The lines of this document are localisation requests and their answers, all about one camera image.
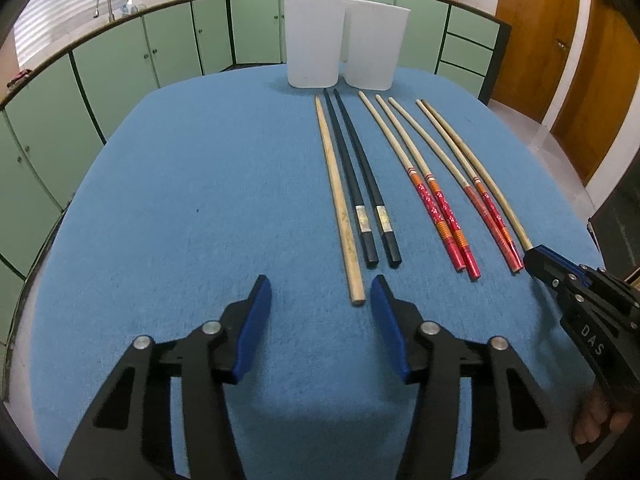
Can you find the blue table cloth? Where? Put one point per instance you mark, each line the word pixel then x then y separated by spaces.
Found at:
pixel 200 210

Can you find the white plastic chopstick holder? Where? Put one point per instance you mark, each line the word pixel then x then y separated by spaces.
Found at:
pixel 312 40
pixel 375 45

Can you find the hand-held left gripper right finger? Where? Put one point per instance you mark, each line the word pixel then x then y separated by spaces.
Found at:
pixel 387 325

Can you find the thick plain wooden chopstick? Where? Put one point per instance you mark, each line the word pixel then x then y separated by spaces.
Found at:
pixel 335 185

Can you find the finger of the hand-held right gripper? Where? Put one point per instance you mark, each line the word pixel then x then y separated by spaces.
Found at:
pixel 562 262
pixel 545 272

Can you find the white window blinds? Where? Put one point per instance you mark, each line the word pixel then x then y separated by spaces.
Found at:
pixel 65 10

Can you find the black chopstick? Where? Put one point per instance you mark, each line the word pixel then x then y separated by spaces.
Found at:
pixel 367 180
pixel 350 180

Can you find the thin plain bamboo chopstick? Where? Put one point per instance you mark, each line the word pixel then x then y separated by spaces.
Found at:
pixel 500 195

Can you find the person's right hand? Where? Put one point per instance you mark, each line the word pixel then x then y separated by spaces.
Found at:
pixel 592 417

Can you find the pink cloth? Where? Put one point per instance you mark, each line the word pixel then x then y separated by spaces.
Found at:
pixel 19 79

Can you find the black furniture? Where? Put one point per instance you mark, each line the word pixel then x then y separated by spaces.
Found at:
pixel 620 220

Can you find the red patterned chopstick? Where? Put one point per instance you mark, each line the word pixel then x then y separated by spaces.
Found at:
pixel 495 215
pixel 429 204
pixel 500 239
pixel 443 205

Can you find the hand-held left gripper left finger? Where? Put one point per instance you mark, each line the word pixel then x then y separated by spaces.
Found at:
pixel 255 320

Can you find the steel kitchen faucet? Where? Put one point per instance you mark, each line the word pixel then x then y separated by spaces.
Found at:
pixel 105 0

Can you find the wooden door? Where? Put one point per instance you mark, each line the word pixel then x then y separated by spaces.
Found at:
pixel 535 35
pixel 600 90

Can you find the row of green base cabinets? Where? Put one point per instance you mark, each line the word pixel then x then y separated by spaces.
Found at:
pixel 110 65

